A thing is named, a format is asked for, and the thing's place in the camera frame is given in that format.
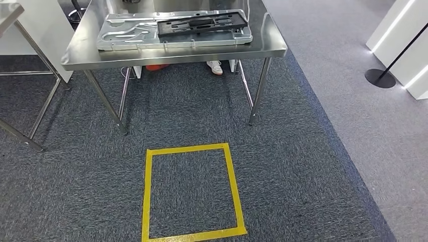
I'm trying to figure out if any black plastic plate frame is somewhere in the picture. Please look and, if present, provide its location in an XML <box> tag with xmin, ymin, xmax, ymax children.
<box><xmin>157</xmin><ymin>12</ymin><xmax>249</xmax><ymax>38</ymax></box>

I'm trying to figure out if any stainless steel workbench table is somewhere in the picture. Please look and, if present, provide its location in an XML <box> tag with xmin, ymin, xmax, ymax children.
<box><xmin>61</xmin><ymin>0</ymin><xmax>288</xmax><ymax>136</ymax></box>

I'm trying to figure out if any person's foot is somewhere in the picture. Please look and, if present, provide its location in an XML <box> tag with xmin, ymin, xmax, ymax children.
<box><xmin>206</xmin><ymin>60</ymin><xmax>224</xmax><ymax>76</ymax></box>

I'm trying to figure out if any grey aluminium fixture plate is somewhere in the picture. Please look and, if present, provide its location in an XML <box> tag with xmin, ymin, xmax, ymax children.
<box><xmin>97</xmin><ymin>10</ymin><xmax>254</xmax><ymax>51</ymax></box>

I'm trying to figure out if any yellow floor tape square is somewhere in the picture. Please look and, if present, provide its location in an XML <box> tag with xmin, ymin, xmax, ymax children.
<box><xmin>141</xmin><ymin>143</ymin><xmax>248</xmax><ymax>242</ymax></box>

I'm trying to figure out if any black pole round base stand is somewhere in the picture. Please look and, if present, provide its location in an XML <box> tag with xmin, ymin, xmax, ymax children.
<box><xmin>68</xmin><ymin>0</ymin><xmax>88</xmax><ymax>25</ymax></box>

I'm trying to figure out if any white cabinet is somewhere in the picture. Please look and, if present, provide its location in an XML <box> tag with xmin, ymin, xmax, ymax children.
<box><xmin>0</xmin><ymin>0</ymin><xmax>76</xmax><ymax>84</ymax></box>

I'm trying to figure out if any white lit display stand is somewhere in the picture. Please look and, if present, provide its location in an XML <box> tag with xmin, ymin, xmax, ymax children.
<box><xmin>365</xmin><ymin>0</ymin><xmax>428</xmax><ymax>101</ymax></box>

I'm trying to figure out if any stainless steel side table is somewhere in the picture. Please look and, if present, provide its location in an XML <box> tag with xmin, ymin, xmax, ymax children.
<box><xmin>0</xmin><ymin>3</ymin><xmax>72</xmax><ymax>153</ymax></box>

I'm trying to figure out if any black stanchion post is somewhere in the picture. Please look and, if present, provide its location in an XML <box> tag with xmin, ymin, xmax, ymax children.
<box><xmin>364</xmin><ymin>21</ymin><xmax>428</xmax><ymax>90</ymax></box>

